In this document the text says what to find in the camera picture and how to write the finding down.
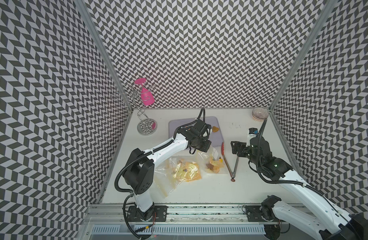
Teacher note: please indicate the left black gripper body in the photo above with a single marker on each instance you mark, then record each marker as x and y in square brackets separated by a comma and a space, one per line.
[202, 144]

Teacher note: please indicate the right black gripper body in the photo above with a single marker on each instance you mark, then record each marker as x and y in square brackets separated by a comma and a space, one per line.
[244, 151]

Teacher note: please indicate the clear resealable bag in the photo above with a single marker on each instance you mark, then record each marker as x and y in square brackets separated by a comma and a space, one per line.
[211, 162]

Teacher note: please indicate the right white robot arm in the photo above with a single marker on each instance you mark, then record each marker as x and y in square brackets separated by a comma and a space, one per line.
[327, 221]

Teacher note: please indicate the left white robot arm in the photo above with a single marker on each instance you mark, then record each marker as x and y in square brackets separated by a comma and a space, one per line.
[136, 177]

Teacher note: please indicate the clear bag with cookies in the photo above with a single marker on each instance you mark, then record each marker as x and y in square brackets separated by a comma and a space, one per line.
[174, 171]

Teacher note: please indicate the lavender plastic tray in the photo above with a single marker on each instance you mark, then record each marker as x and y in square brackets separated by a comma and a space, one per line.
[215, 137]

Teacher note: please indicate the small pink stacked bowls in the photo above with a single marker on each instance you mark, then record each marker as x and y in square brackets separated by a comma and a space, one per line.
[260, 114]

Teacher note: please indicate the pink plastic wine glass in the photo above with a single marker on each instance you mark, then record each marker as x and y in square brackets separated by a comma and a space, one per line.
[146, 95]

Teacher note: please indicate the metal wire glass rack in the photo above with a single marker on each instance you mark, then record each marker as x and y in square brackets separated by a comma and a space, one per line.
[146, 126]

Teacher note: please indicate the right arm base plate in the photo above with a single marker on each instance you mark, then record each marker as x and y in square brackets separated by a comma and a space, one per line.
[255, 214]

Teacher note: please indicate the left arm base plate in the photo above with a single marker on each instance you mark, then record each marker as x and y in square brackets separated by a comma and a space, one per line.
[154, 213]

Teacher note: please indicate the aluminium mounting rail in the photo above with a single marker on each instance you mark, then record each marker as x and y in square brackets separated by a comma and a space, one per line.
[177, 214]

